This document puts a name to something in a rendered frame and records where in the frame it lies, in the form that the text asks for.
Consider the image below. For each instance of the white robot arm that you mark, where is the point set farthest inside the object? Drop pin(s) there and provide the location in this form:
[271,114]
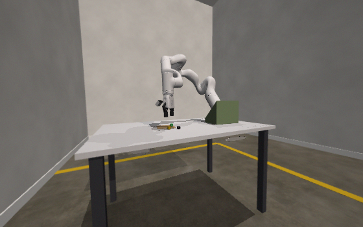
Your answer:
[172,78]

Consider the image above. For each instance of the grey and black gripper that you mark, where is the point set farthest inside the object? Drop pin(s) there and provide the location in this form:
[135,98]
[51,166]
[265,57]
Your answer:
[168,103]

